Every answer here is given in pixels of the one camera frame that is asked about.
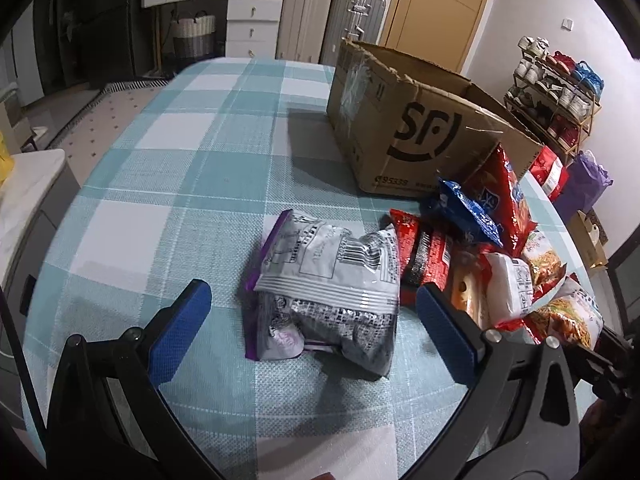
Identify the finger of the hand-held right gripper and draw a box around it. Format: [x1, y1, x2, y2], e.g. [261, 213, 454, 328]
[565, 347, 626, 401]
[599, 326, 633, 358]

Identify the yellow bag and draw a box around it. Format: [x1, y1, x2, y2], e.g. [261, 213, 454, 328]
[0, 130, 13, 191]

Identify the checked teal tablecloth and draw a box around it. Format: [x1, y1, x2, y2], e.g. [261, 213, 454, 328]
[22, 57, 601, 480]

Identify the open small cardboard box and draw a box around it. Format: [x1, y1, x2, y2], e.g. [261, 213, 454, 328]
[567, 209, 608, 268]

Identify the shiny silver snack bag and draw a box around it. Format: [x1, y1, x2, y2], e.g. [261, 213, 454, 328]
[265, 292, 399, 380]

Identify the blue snack packet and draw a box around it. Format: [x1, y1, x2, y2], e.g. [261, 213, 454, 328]
[425, 178, 505, 248]

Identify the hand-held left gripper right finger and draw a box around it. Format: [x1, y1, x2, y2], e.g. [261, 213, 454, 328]
[400, 283, 581, 480]

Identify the white drawer desk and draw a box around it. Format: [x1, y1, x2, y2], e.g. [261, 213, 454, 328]
[141, 0, 284, 58]

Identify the red triangular chip bag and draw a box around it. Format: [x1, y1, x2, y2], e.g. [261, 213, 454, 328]
[462, 142, 533, 256]

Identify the woven laundry basket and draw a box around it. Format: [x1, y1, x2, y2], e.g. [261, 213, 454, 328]
[172, 11, 217, 58]

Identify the dark red snack packet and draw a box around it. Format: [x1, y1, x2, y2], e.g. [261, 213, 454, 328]
[389, 208, 453, 306]

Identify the purple white snack packet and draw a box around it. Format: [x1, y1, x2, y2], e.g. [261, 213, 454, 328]
[244, 290, 307, 362]

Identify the silver suitcase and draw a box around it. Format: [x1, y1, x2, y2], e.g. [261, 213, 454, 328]
[320, 0, 387, 67]

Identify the beige suitcase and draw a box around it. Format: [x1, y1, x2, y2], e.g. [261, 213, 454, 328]
[275, 0, 335, 63]

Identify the large cardboard box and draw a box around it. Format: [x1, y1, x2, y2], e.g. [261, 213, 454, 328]
[326, 39, 546, 198]

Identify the white side cabinet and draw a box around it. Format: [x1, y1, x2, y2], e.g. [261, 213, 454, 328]
[0, 149, 81, 281]

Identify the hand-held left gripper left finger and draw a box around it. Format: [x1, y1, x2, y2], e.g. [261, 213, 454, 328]
[45, 280, 226, 480]

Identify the dotted floor rug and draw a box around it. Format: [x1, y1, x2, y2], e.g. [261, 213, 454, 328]
[47, 80, 171, 153]

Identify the noodle snack packet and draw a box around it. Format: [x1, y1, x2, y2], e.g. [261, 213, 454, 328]
[500, 275, 606, 351]
[520, 230, 568, 301]

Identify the black refrigerator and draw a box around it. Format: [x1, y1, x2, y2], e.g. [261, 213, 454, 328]
[80, 0, 146, 83]

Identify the purple and silver snack bag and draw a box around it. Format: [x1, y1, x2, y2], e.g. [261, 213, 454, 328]
[247, 209, 403, 311]

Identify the white bread packet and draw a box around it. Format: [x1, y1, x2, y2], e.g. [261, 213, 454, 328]
[450, 250, 536, 331]

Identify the shoe rack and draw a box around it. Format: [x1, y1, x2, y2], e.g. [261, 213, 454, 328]
[504, 36, 605, 161]

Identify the wooden door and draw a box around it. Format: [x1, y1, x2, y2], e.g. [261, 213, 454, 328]
[378, 0, 498, 77]

